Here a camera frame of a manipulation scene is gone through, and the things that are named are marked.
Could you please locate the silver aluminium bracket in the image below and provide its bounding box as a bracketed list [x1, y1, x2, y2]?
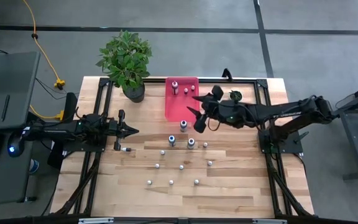
[252, 218, 288, 224]
[78, 217, 114, 224]

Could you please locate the yellow extension cable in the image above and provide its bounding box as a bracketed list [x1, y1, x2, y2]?
[29, 105, 65, 121]
[22, 0, 67, 91]

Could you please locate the dark grey desk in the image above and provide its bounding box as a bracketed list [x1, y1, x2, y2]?
[0, 51, 42, 207]

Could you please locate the pink plastic tray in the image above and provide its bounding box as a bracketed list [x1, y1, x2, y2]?
[165, 77, 200, 123]

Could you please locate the succulent in white pot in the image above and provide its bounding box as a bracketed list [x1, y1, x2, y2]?
[229, 90, 244, 103]

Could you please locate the black pen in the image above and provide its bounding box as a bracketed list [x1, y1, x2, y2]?
[1, 94, 11, 122]

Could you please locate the black computer mouse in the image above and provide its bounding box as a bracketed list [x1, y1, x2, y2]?
[7, 134, 25, 158]

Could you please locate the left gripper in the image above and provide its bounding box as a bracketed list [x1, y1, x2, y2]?
[109, 109, 140, 152]

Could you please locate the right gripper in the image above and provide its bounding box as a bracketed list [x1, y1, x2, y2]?
[186, 85, 226, 133]

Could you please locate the leafy tree in black pot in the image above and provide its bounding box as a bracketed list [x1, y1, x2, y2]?
[95, 29, 153, 104]

